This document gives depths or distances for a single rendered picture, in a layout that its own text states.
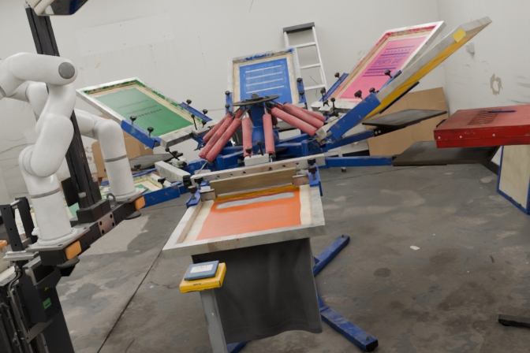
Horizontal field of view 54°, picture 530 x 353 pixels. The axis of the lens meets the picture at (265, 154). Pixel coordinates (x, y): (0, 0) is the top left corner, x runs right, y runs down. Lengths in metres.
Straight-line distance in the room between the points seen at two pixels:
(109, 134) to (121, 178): 0.18
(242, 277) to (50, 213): 0.73
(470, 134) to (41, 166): 1.76
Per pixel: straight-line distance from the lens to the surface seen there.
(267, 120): 2.97
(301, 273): 2.00
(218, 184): 2.41
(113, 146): 2.13
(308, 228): 1.83
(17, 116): 7.41
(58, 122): 1.71
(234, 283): 2.03
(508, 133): 2.46
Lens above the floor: 1.63
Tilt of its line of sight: 12 degrees down
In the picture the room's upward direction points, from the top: 11 degrees counter-clockwise
